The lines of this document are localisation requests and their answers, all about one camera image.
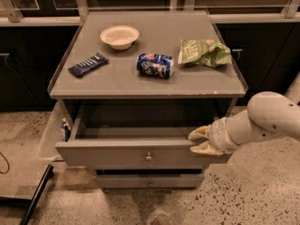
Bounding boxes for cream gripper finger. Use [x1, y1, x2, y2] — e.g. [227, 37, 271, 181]
[190, 141, 222, 156]
[187, 126, 210, 141]

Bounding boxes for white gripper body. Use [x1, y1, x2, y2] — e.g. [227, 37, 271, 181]
[208, 118, 240, 154]

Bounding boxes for grey top drawer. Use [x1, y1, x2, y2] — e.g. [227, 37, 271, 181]
[55, 105, 230, 170]

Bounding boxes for grey drawer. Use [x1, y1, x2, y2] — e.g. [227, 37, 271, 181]
[95, 173, 204, 188]
[55, 105, 230, 170]

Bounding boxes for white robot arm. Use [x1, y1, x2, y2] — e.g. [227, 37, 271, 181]
[188, 74, 300, 156]

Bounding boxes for grey drawer cabinet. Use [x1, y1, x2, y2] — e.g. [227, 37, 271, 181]
[50, 11, 248, 177]

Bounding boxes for grey bottom drawer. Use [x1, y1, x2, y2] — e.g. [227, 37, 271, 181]
[95, 173, 204, 188]

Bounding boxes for green chip bag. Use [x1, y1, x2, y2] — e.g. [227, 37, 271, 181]
[178, 39, 232, 68]

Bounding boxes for crushed blue soda can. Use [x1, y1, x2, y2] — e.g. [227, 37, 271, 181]
[136, 53, 173, 80]

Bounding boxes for white paper bowl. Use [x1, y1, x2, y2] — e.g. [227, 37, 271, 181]
[100, 25, 140, 51]

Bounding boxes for snack packet in bin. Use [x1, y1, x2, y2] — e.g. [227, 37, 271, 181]
[60, 118, 71, 142]

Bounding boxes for blue snack bar wrapper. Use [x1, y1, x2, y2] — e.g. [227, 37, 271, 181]
[67, 52, 109, 78]

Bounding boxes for clear plastic bin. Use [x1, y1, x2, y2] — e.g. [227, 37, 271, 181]
[38, 100, 73, 162]

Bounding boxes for black floor bar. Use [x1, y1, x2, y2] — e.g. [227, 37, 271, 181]
[19, 164, 53, 225]

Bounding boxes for metal window railing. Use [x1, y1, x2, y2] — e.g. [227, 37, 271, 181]
[0, 0, 300, 23]

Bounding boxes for black cable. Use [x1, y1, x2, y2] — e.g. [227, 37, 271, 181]
[0, 151, 11, 174]

